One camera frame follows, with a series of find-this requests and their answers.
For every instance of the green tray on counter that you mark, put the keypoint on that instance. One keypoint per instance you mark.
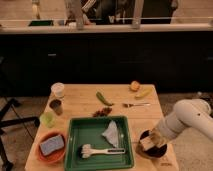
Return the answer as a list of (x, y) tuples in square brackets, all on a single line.
[(41, 23)]

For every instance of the green plastic tray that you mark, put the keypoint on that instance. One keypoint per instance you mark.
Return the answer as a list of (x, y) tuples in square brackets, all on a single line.
[(89, 131)]

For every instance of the long dark counter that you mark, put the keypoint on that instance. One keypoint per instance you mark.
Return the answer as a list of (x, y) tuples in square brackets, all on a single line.
[(34, 58)]

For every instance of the orange fruit half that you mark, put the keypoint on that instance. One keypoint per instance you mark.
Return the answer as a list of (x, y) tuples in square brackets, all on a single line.
[(134, 86)]

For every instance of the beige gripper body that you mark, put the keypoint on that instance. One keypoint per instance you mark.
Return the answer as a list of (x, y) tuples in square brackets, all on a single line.
[(157, 138)]

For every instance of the orange bowl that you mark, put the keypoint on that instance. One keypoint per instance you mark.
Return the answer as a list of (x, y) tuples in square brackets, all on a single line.
[(55, 156)]

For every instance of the white plastic cup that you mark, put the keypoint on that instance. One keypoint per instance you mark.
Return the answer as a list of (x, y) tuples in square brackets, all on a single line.
[(58, 89)]

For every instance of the black office chair base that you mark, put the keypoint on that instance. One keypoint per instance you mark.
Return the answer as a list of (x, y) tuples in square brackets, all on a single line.
[(10, 104)]

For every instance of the light green small cup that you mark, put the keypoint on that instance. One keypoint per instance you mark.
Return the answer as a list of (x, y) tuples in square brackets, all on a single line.
[(47, 119)]

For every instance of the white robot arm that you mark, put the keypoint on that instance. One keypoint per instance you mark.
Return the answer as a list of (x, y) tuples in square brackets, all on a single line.
[(186, 113)]

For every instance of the wooden whiteboard eraser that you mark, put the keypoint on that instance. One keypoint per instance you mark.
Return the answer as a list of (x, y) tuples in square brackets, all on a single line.
[(146, 143)]

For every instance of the dark purple bowl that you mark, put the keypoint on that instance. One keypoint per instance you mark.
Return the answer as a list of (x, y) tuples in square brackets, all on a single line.
[(154, 151)]

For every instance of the dark brown cup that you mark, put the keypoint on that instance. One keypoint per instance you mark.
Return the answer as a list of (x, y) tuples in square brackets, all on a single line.
[(56, 106)]

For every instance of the green chili pepper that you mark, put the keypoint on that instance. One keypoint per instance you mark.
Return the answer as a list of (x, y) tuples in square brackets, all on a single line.
[(103, 100)]

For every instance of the blue sponge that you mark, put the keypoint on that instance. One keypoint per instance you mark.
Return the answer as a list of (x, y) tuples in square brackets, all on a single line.
[(52, 144)]

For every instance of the metal fork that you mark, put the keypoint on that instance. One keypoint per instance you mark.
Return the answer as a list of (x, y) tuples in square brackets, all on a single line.
[(128, 105)]

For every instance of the bunch of red grapes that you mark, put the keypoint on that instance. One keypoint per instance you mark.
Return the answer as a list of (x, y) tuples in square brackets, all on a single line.
[(103, 112)]

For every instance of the yellow banana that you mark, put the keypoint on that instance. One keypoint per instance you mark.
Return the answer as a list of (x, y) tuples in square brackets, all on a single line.
[(143, 93)]

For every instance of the white dish brush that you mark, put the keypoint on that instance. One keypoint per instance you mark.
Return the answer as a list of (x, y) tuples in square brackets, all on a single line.
[(87, 150)]

